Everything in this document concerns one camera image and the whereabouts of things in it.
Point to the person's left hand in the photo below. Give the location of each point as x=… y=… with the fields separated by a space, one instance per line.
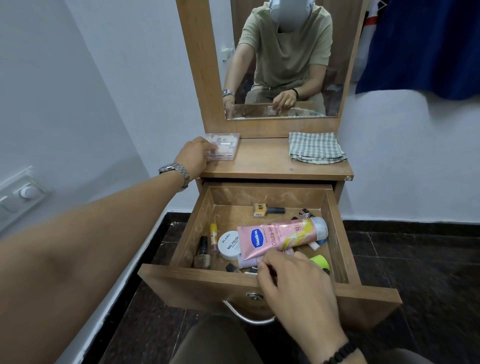
x=191 y=155

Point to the person's right hand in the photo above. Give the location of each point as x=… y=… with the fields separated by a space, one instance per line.
x=303 y=300

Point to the person's right thumb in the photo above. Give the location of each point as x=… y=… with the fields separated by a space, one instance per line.
x=264 y=281

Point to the person's left fingers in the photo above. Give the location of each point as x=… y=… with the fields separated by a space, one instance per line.
x=210 y=148

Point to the clear plastic cosmetics box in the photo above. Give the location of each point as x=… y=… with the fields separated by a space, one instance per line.
x=227 y=147

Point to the person's right forearm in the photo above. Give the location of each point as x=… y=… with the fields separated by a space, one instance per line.
x=350 y=356

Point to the person's left forearm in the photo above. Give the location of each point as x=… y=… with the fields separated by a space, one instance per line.
x=82 y=262

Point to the round metal drawer lock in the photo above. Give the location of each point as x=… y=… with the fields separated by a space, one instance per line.
x=255 y=296

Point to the small white tube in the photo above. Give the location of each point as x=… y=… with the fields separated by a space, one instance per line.
x=247 y=261

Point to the small dark cosmetic item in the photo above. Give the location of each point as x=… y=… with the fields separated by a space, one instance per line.
x=232 y=267

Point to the silver metal wristwatch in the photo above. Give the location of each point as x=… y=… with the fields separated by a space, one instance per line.
x=176 y=169

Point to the pink lotion tube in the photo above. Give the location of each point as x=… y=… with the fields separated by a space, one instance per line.
x=277 y=236

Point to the white round jar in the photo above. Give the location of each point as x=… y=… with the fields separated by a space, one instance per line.
x=228 y=245

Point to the wooden dressing table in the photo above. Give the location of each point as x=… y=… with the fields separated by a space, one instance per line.
x=262 y=157

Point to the wooden drawer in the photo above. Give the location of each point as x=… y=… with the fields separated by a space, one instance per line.
x=210 y=285

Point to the neon green cap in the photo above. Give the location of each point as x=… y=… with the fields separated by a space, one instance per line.
x=320 y=261

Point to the thin white cosmetic stick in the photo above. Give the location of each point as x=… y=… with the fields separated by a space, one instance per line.
x=313 y=246

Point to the brown nail polish bottle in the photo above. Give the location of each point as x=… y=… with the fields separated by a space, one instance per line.
x=202 y=257

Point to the yellow lip balm stick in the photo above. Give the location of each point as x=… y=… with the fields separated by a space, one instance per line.
x=213 y=236

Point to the yellow nail polish bottle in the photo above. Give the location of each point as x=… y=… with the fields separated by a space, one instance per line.
x=260 y=210

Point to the green checked cloth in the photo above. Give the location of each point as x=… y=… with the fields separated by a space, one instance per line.
x=315 y=147

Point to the white hanging garment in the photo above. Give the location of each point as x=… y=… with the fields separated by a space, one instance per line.
x=365 y=41

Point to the blue hanging cloth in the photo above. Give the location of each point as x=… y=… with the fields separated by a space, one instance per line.
x=423 y=45

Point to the rectangular wall mirror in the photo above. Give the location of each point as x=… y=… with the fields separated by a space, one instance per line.
x=288 y=56

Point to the white wall switch panel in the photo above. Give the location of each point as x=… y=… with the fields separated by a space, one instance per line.
x=22 y=197

